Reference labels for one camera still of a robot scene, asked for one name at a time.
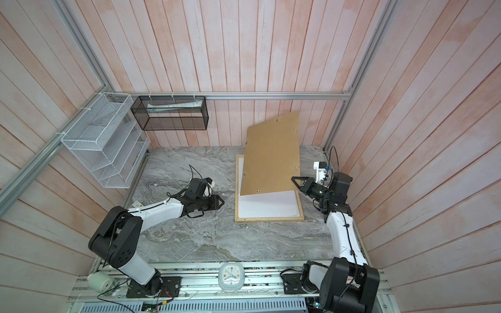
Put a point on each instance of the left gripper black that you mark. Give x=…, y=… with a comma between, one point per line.
x=214, y=203

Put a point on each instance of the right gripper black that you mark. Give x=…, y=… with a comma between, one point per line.
x=308, y=186

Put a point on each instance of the light wooden picture frame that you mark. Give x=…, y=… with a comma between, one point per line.
x=270, y=219

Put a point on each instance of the autumn forest photo print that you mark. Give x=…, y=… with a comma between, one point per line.
x=268, y=203

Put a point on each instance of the brown cardboard backing board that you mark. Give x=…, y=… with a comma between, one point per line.
x=272, y=156

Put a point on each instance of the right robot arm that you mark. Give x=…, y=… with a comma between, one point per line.
x=349, y=283

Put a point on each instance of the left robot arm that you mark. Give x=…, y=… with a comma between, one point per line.
x=116, y=239

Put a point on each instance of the white desk clock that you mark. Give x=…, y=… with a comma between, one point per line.
x=231, y=276

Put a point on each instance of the small white square tag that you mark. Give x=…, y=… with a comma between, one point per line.
x=137, y=204

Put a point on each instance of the paper in black basket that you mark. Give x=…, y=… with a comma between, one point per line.
x=189, y=107

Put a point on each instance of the white tape roll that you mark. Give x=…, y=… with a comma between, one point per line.
x=101, y=282

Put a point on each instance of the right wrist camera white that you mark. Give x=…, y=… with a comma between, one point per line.
x=322, y=171

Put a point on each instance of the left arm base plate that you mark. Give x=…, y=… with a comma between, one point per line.
x=160, y=286

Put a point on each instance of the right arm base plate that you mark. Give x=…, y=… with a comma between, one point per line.
x=293, y=284

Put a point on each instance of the black wire mesh basket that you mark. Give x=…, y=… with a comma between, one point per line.
x=169, y=121

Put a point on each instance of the white wire mesh shelf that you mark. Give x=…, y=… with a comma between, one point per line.
x=107, y=143

